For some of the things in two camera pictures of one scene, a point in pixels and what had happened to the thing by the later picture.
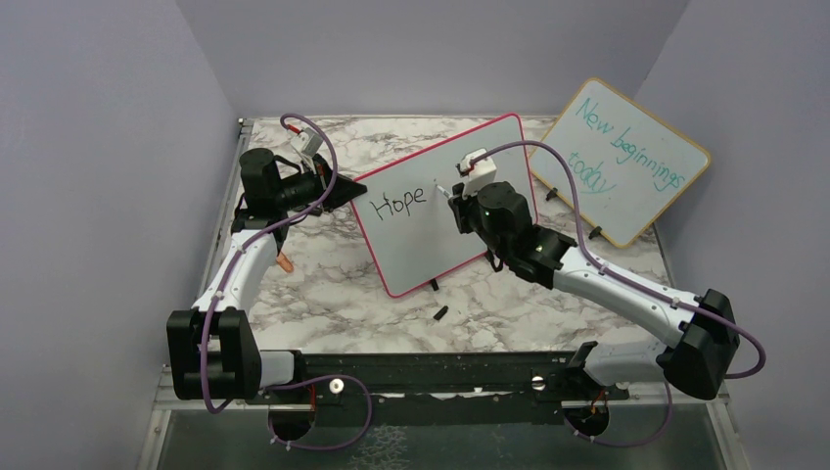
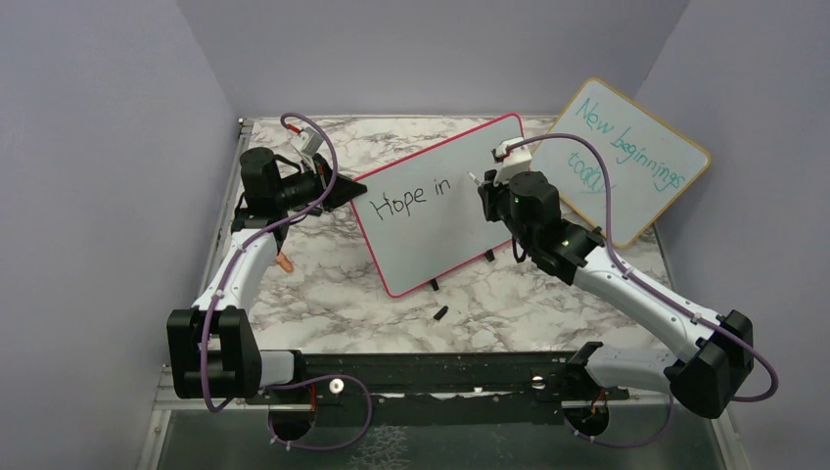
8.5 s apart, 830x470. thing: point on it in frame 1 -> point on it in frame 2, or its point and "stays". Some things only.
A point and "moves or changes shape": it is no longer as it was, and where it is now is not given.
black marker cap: [440, 313] stays
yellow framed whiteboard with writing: [627, 166] stays
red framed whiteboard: [413, 233] stays
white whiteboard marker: [444, 192] moves or changes shape
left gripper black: [344, 190] stays
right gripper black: [460, 205] -> [490, 191]
